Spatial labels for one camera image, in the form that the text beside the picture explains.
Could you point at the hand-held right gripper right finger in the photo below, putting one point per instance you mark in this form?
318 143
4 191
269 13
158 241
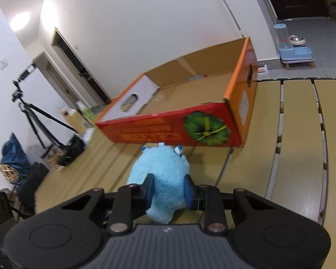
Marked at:
189 190

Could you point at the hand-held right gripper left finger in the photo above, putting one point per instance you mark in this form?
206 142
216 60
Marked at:
149 187

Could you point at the light blue plush toy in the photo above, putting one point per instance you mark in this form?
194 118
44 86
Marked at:
165 173

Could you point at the red orange cardboard box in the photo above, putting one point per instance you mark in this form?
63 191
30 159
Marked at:
156 129

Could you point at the woven rattan basket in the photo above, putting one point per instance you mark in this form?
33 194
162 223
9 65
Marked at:
7 175

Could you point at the black backpack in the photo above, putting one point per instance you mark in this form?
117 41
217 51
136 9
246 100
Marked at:
30 185

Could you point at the dark blue cloth bag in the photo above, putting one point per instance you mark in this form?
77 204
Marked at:
14 151

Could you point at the black bag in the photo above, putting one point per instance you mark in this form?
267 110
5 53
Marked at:
72 150

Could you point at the green plastic bottle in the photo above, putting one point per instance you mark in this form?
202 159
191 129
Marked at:
88 115

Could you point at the beige bottle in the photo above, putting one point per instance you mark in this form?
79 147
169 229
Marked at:
72 122

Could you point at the blue pet water dispenser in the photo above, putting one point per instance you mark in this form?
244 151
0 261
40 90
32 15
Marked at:
295 52

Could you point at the steel pet bowl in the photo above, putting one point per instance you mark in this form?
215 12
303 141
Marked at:
296 40

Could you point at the white mop pole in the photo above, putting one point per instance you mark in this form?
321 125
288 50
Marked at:
226 4

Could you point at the black camera tripod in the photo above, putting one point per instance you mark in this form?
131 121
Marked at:
35 123

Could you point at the dark wooden door frame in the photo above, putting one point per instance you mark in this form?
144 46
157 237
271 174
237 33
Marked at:
64 89
102 92

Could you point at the white wall switch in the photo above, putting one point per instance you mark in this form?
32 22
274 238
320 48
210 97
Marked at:
2 64

